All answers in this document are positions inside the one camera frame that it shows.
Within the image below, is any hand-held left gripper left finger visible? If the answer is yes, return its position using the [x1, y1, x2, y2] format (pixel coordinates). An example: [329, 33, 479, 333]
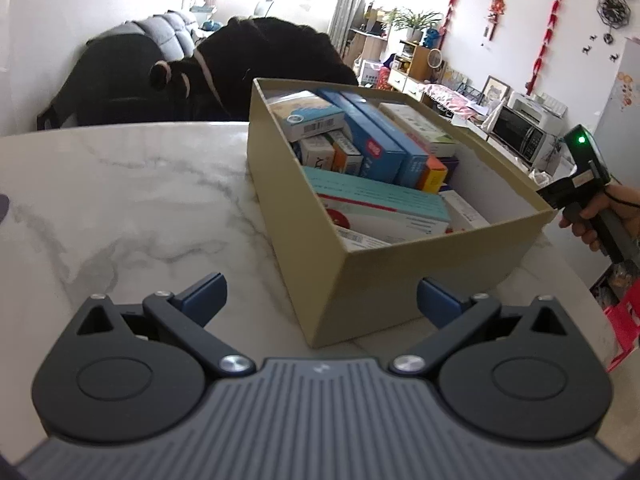
[75, 272, 257, 377]

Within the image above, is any purple box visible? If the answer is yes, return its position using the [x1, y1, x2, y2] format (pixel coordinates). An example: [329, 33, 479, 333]
[439, 156, 462, 186]

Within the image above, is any white marble desktop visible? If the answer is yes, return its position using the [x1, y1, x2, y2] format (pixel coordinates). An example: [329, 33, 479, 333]
[0, 120, 613, 441]

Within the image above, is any deer wall clock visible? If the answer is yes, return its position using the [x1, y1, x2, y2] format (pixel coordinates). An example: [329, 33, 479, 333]
[597, 0, 637, 45]

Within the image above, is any grey sofa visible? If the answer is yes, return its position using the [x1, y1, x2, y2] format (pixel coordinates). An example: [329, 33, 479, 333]
[117, 10, 211, 58]

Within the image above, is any potted green plant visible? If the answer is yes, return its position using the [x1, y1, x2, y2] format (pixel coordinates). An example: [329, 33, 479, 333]
[387, 7, 445, 43]

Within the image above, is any large teal box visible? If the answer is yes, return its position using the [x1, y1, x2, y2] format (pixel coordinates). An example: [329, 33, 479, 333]
[301, 166, 452, 222]

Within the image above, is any white refrigerator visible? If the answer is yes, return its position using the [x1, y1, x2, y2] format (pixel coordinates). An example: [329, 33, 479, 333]
[604, 37, 640, 133]

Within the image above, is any blue cartoon medicine box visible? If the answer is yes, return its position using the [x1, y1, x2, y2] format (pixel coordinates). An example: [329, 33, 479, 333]
[317, 89, 407, 188]

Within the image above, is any grey curtain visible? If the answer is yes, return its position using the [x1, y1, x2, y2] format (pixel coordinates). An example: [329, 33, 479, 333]
[327, 0, 377, 56]

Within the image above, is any framed picture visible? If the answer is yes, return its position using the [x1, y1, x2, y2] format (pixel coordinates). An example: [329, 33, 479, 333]
[481, 76, 512, 111]

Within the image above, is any person's right hand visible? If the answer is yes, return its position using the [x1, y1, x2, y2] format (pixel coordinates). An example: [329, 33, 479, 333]
[559, 185, 626, 252]

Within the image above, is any wooden shelf cabinet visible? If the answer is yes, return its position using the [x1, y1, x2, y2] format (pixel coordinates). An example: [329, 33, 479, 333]
[345, 27, 433, 83]

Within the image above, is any white low cabinet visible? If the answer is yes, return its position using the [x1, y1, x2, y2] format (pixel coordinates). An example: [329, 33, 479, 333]
[387, 67, 501, 131]

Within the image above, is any dark green chair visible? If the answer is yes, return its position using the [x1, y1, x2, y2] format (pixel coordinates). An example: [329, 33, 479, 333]
[36, 35, 201, 131]

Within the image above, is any white green medicine box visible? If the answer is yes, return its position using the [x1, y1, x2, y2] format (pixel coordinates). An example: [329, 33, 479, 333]
[378, 102, 459, 159]

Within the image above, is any beige cardboard box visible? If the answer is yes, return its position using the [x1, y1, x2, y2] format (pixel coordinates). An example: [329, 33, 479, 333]
[247, 77, 558, 350]

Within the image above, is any black fleece coat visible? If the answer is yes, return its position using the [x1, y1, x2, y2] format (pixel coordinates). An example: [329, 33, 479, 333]
[149, 16, 360, 122]

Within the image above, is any black microwave oven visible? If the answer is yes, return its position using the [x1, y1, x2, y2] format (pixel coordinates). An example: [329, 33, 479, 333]
[489, 105, 550, 167]

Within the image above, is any yellow orange medicine box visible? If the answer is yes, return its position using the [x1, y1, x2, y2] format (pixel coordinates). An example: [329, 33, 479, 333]
[419, 156, 449, 194]

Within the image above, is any plain blue medicine box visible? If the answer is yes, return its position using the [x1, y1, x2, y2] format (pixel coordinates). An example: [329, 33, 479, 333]
[345, 91, 431, 190]

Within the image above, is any small orange white box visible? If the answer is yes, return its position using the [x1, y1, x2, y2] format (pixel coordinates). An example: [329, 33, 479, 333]
[327, 130, 364, 177]

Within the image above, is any small yellow white box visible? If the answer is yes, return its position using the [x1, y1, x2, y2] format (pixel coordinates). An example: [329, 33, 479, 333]
[299, 135, 337, 175]

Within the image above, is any plain white medicine box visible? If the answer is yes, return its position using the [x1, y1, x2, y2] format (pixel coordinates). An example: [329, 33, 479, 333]
[440, 190, 492, 232]

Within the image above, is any pink patterned cloth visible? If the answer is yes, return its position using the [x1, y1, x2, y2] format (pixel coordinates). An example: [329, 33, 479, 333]
[417, 82, 483, 117]

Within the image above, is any white barcode box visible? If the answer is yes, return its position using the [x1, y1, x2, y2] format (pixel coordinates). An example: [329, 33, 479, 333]
[332, 225, 392, 252]

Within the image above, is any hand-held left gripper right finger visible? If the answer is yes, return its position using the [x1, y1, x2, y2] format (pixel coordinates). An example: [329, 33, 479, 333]
[389, 276, 570, 376]

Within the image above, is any white printer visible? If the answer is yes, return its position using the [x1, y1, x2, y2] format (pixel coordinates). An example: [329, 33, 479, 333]
[507, 91, 568, 136]

